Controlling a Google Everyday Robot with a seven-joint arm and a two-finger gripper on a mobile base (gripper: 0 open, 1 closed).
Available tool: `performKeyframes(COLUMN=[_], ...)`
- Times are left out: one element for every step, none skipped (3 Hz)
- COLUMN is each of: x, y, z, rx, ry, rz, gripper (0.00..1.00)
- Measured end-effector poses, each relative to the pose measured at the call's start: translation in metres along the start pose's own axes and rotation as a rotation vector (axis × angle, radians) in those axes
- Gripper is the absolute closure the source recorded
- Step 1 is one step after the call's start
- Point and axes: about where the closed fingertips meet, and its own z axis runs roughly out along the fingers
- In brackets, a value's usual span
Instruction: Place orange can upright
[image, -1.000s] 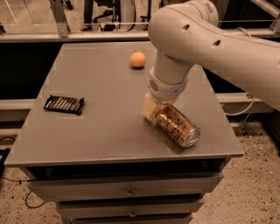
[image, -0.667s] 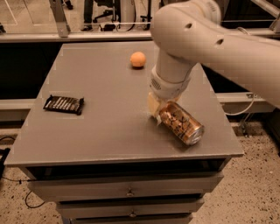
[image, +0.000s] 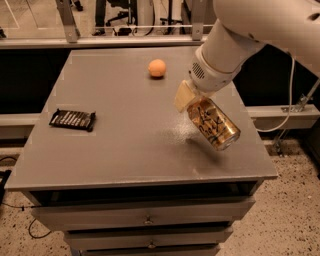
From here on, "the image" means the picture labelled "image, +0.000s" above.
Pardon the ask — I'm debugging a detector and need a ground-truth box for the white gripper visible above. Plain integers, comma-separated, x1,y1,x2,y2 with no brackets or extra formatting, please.
174,47,241,113

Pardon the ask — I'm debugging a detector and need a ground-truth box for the orange soda can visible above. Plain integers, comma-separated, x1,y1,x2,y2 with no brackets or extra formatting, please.
187,97,241,151

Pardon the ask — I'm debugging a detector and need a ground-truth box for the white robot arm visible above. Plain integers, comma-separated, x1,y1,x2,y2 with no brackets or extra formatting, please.
174,0,320,112

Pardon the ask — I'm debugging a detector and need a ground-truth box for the orange fruit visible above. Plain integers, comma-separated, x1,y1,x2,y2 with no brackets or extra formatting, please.
148,59,166,78

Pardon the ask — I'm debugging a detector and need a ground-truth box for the black office chair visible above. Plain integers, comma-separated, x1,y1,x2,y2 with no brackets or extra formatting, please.
105,0,138,36

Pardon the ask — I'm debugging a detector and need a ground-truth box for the grey drawer cabinet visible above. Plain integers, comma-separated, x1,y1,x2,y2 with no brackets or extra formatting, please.
7,47,277,256

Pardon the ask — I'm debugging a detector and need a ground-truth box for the black snack bar wrapper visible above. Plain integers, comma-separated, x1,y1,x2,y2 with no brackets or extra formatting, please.
49,109,96,132

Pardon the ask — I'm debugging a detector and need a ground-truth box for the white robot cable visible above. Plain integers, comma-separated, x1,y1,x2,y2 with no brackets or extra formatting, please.
255,54,296,133

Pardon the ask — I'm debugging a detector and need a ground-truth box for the metal guard rail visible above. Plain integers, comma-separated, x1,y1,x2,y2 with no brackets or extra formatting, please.
0,0,216,49

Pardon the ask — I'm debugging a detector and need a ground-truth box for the black floor cable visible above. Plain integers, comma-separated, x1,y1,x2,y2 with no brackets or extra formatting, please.
0,155,53,240

